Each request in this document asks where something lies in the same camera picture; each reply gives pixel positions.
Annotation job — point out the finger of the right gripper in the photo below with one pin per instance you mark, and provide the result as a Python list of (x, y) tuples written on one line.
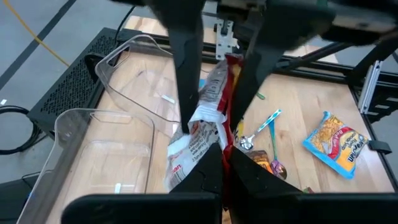
[(252, 77), (186, 77)]

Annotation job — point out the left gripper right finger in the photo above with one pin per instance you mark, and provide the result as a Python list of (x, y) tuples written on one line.
[(258, 186)]

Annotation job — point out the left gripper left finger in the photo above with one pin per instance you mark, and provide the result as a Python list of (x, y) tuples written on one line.
[(199, 186)]

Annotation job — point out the red white ramen packet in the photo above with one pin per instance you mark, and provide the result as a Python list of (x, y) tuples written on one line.
[(205, 130)]

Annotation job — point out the silver foil wrapped item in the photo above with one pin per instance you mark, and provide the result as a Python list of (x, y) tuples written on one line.
[(247, 143)]

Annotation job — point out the dark orange snack packet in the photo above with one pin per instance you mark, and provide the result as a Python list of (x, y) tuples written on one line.
[(259, 158)]

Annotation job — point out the clear plastic bin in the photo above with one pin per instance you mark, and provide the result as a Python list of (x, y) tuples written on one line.
[(93, 161), (140, 87)]

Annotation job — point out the blue beef ramen packet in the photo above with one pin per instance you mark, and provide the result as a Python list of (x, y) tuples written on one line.
[(335, 146)]

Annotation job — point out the black perforated computer case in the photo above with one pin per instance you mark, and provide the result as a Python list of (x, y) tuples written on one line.
[(71, 87)]

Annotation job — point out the black flat panel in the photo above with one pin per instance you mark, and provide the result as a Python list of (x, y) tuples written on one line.
[(12, 199)]

